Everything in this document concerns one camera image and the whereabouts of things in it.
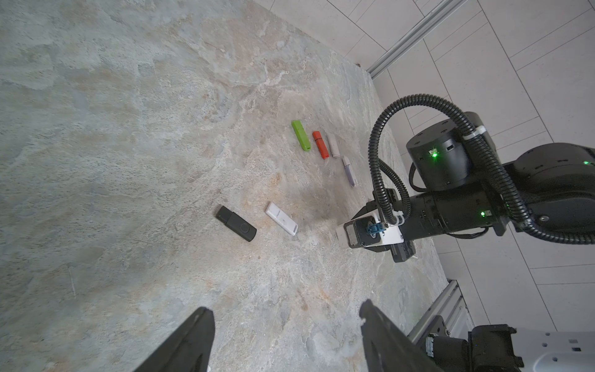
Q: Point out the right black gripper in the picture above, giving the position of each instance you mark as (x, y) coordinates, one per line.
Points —
(467, 212)

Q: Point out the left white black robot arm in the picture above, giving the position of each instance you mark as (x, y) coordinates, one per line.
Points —
(505, 348)

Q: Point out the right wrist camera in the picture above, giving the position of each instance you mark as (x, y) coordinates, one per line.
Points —
(369, 232)

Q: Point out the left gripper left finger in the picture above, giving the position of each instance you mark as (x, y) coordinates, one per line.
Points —
(188, 348)

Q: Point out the green usb drive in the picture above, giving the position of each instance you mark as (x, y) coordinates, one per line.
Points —
(301, 135)

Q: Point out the black usb drive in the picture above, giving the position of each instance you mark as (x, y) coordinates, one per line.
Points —
(236, 223)

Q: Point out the red usb drive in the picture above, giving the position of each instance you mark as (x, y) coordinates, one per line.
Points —
(320, 143)

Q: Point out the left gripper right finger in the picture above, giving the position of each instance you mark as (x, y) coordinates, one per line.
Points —
(386, 348)

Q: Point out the small white usb drive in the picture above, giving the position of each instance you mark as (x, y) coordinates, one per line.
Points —
(333, 146)

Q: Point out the white purple usb drive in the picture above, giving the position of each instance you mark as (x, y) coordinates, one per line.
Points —
(349, 171)

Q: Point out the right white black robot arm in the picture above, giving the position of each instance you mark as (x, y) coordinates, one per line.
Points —
(547, 193)

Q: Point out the aluminium rail frame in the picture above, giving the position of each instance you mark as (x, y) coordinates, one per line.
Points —
(447, 316)

